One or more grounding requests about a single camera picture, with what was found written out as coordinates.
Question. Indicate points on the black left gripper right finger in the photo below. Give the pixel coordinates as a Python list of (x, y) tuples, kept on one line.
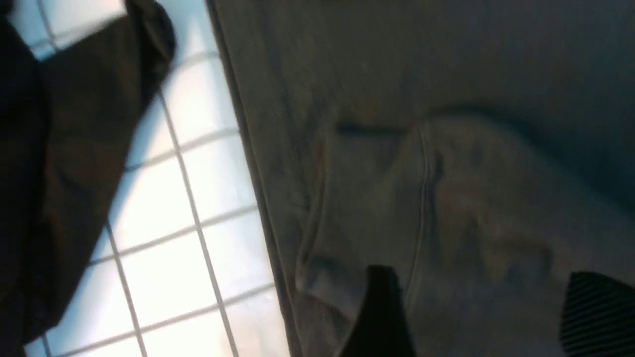
[(598, 317)]

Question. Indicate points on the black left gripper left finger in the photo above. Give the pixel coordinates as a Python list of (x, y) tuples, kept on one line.
[(380, 329)]

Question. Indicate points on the gray long-sleeve shirt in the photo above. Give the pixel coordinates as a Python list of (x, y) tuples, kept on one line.
[(481, 150)]

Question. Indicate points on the black clothes pile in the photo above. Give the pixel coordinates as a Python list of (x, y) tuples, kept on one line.
[(66, 125)]

